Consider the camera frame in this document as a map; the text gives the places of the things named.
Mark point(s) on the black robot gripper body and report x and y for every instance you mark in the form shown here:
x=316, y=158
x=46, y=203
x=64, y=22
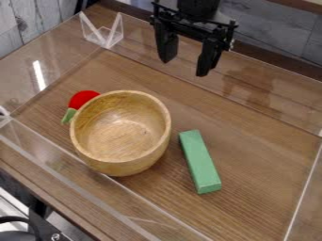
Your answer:
x=196, y=19

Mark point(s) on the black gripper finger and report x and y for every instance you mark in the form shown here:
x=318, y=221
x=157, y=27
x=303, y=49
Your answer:
x=167, y=42
x=209, y=56

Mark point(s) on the red plush fruit green leaf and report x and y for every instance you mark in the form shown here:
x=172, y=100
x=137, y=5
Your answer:
x=78, y=99

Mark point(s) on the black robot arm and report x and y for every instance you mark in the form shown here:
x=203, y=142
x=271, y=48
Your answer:
x=196, y=20

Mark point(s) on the light wooden bowl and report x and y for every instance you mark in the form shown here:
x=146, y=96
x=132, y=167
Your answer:
x=120, y=132

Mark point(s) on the green rectangular block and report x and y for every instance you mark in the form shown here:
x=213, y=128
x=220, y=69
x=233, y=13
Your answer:
x=200, y=165

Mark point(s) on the clear acrylic tray enclosure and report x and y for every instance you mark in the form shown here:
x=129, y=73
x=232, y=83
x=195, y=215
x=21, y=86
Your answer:
x=256, y=112

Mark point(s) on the black metal table bracket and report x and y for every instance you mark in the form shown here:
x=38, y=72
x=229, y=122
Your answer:
x=48, y=232

